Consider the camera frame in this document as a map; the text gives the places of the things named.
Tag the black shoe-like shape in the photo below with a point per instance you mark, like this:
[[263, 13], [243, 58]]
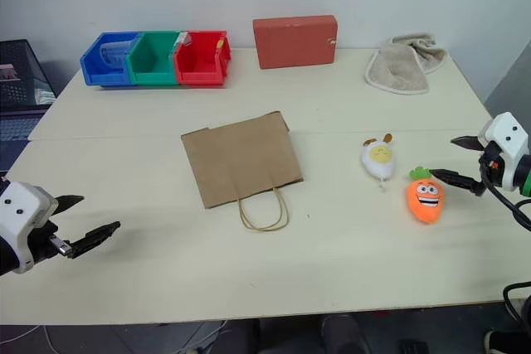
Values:
[[508, 343]]

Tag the beige folded towel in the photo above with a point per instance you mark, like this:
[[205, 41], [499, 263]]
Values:
[[404, 68]]

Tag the blue plastic storage bin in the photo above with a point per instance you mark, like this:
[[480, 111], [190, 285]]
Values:
[[105, 68]]

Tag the dark rounded shape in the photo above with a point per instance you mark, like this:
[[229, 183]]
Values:
[[342, 335]]

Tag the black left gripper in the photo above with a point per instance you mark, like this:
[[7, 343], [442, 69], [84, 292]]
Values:
[[43, 244]]

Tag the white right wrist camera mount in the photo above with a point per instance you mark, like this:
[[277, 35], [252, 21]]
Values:
[[508, 138]]

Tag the black mesh crate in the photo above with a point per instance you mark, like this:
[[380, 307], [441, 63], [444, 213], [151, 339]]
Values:
[[18, 76]]

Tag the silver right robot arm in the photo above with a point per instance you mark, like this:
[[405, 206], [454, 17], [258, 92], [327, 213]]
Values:
[[524, 173]]

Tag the clear plastic cup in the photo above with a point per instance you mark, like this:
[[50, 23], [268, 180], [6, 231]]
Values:
[[114, 53]]

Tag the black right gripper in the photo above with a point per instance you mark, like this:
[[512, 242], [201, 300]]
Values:
[[491, 163]]

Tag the red plastic storage bin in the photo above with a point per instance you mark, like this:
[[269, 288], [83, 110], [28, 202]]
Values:
[[199, 64]]

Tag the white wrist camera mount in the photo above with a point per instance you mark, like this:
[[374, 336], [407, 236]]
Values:
[[508, 138], [20, 215]]

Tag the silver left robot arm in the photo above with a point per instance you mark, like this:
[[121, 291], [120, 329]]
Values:
[[6, 260]]

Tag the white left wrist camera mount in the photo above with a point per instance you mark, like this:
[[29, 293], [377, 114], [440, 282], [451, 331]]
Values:
[[20, 215]]

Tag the red-brown rectangular box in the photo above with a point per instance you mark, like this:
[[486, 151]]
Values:
[[294, 41]]

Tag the green plastic storage bin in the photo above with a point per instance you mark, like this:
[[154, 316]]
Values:
[[151, 61]]

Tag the small clear plastic wrapper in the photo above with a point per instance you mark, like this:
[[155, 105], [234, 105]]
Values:
[[183, 39]]

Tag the laptop keyboard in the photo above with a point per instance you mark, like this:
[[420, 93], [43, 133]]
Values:
[[16, 126]]

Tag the white egg plush toy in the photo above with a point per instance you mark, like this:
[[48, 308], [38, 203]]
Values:
[[378, 161]]

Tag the orange carrot plush toy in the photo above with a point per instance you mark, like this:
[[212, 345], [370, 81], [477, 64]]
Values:
[[425, 202]]

